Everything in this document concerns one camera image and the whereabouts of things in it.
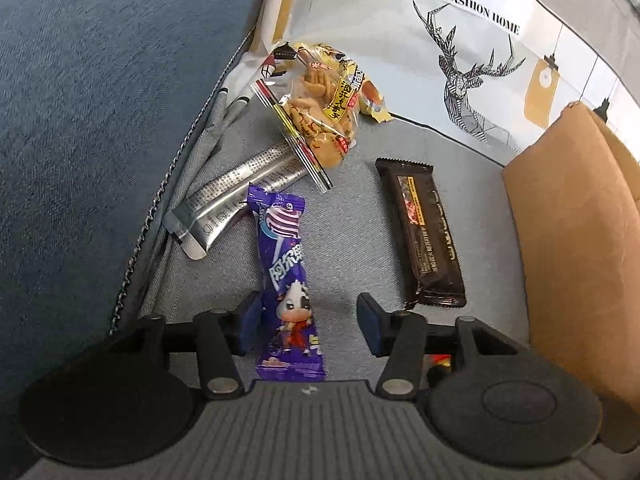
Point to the dark brown chocolate bar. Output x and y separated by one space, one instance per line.
425 240

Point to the silver sachet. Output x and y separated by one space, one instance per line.
235 185
240 210

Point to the purple candy packet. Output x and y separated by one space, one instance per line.
287 270

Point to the yellow snack packet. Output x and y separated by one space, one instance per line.
370 92

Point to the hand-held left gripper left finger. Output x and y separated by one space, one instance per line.
250 325

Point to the clear biscuit bag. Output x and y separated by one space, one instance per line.
315 115

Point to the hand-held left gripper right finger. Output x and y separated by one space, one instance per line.
371 322

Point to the cardboard box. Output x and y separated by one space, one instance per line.
575 260

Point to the long red snack box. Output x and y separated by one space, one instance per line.
440 360

